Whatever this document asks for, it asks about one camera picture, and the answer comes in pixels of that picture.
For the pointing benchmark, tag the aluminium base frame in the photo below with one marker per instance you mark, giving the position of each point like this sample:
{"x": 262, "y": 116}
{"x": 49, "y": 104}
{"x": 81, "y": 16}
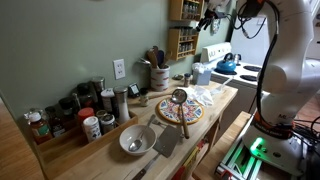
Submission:
{"x": 240, "y": 163}

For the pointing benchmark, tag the colourful patterned round plate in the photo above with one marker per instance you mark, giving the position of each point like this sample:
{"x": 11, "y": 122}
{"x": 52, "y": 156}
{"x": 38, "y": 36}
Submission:
{"x": 173, "y": 111}

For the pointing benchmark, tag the small jar metal lid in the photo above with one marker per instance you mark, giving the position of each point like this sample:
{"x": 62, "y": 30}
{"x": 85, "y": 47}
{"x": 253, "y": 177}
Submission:
{"x": 108, "y": 124}

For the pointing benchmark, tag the orange sauce bottle white cap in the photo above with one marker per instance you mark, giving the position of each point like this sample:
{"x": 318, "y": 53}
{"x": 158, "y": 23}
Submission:
{"x": 40, "y": 130}

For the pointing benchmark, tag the red lid container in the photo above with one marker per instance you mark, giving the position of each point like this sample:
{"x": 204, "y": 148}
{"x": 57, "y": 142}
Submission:
{"x": 85, "y": 115}

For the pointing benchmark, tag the clear plastic spatula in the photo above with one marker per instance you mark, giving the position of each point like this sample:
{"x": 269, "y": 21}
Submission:
{"x": 220, "y": 87}

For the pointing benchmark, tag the small white spice jar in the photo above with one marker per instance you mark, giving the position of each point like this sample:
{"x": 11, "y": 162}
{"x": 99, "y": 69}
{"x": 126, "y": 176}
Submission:
{"x": 144, "y": 99}

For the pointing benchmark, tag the white red utensil crock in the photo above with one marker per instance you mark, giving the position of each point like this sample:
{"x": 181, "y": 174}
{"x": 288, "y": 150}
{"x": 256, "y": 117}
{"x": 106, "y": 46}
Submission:
{"x": 160, "y": 80}

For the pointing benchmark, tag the grey metal utensil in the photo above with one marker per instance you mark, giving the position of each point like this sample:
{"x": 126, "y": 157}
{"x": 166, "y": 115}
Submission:
{"x": 145, "y": 61}

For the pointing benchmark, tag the tall clear salt grinder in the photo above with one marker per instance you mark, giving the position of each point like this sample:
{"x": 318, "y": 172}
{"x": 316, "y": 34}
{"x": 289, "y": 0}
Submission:
{"x": 122, "y": 106}

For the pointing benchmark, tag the dark wooden spoon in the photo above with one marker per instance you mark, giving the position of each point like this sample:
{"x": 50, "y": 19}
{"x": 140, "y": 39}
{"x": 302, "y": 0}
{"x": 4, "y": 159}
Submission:
{"x": 160, "y": 58}

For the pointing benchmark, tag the white electric stove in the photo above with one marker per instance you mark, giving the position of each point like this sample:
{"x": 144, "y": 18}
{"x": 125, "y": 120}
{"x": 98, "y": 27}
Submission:
{"x": 233, "y": 100}

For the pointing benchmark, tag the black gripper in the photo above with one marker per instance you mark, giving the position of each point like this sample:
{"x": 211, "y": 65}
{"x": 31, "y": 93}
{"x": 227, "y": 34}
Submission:
{"x": 216, "y": 14}

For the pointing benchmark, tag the small black timer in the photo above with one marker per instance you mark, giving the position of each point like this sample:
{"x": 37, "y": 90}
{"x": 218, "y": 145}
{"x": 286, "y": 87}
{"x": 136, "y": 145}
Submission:
{"x": 134, "y": 90}

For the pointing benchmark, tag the white shaker printed label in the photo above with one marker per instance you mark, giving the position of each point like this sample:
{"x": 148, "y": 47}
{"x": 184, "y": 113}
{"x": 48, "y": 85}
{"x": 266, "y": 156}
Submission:
{"x": 92, "y": 130}

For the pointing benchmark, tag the brown spice bottle black lid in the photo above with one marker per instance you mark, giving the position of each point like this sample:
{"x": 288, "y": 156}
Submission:
{"x": 187, "y": 80}

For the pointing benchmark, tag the blue tissue box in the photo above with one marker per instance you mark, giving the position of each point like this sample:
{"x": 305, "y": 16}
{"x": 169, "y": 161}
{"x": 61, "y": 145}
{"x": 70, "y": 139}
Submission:
{"x": 201, "y": 76}

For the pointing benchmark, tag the red yellow packaging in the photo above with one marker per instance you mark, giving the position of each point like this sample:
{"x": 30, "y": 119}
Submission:
{"x": 180, "y": 170}

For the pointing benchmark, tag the metal fork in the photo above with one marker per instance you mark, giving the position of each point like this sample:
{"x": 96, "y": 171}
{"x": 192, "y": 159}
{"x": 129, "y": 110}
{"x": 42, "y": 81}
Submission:
{"x": 159, "y": 123}

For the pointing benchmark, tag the thin dark bottle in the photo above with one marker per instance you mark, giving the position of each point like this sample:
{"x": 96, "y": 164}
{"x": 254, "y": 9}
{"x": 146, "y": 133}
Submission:
{"x": 76, "y": 101}

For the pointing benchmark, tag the white wall outlet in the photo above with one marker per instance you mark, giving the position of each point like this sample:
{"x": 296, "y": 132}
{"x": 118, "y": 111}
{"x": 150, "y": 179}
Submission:
{"x": 119, "y": 69}

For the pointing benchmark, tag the hanging wall ornament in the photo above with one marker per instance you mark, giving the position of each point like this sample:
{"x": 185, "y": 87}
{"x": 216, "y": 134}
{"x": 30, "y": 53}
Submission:
{"x": 216, "y": 26}

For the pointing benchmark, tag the light wooden spatula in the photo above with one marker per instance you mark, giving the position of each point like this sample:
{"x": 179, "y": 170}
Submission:
{"x": 166, "y": 60}

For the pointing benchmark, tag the wooden condiment tray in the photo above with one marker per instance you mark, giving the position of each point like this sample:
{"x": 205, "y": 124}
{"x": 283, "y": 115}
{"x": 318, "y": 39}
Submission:
{"x": 66, "y": 150}

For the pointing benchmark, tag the blue kettle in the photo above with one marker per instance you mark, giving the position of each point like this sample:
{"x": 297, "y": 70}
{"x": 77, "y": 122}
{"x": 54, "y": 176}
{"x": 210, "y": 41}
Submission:
{"x": 226, "y": 65}

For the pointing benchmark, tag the small glass jar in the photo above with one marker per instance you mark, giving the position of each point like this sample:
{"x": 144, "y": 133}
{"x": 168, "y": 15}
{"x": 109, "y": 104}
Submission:
{"x": 101, "y": 114}

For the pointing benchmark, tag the black stove burner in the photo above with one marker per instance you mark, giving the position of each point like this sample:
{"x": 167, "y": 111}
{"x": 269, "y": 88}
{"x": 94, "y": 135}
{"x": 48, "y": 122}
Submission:
{"x": 249, "y": 78}
{"x": 252, "y": 68}

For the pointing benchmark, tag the clear glass jar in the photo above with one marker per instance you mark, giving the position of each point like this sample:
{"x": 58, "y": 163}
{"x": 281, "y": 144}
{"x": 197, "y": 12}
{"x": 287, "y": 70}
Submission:
{"x": 33, "y": 111}

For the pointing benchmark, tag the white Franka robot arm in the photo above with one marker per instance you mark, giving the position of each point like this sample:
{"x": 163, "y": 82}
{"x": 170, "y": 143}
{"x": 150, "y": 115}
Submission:
{"x": 293, "y": 66}

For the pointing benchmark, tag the dark canister steel lid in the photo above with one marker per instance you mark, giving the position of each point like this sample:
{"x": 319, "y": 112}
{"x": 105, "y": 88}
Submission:
{"x": 98, "y": 88}

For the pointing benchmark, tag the white light switch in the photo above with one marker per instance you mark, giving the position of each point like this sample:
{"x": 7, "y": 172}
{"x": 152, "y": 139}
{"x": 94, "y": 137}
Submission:
{"x": 265, "y": 22}

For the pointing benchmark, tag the white ceramic bowl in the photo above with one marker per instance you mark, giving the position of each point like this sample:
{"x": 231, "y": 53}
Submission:
{"x": 137, "y": 140}

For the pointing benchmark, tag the white capped container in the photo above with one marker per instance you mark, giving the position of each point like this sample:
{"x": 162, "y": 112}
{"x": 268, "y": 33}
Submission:
{"x": 107, "y": 100}

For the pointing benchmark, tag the small dark round dish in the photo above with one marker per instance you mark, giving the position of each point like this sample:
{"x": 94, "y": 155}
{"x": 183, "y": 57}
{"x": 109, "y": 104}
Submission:
{"x": 178, "y": 77}

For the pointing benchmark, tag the metal spoon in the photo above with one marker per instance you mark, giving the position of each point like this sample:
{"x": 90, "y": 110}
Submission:
{"x": 136, "y": 145}

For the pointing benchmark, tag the dark sauce bottle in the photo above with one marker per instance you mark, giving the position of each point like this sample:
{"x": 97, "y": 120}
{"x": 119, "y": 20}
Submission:
{"x": 67, "y": 113}
{"x": 55, "y": 121}

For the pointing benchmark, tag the wooden wall spice rack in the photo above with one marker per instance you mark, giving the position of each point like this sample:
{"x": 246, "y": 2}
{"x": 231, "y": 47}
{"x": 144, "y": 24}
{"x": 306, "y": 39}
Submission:
{"x": 173, "y": 43}
{"x": 176, "y": 10}

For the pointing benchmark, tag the dark glass jar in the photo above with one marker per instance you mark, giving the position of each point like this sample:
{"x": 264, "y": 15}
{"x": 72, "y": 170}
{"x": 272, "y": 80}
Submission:
{"x": 85, "y": 96}

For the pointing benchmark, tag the crumpled white cloth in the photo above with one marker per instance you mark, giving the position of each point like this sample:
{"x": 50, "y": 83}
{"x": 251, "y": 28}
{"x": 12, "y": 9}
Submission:
{"x": 199, "y": 95}

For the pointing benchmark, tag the brown wooden spoon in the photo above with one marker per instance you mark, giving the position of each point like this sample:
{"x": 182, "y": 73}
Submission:
{"x": 152, "y": 58}

